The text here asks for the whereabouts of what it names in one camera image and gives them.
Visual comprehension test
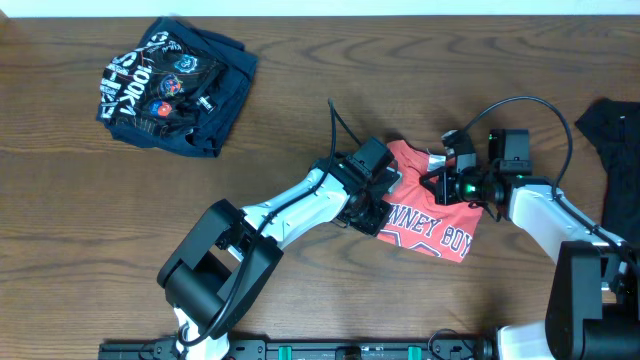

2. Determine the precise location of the coral red t-shirt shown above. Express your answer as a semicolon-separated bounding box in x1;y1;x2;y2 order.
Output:
377;140;483;263

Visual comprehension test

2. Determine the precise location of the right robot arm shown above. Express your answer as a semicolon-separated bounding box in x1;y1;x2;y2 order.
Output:
420;129;639;359

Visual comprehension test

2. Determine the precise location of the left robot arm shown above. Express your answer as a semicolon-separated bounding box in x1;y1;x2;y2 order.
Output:
157;138;401;359

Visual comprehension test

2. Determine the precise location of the black garment at right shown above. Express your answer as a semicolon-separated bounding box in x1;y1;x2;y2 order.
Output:
576;98;639;243

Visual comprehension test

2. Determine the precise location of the folded black printed t-shirt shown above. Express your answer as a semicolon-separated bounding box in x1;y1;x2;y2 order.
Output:
96;17;258;158

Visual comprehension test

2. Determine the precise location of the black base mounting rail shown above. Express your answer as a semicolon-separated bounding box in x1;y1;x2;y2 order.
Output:
97;336;498;360

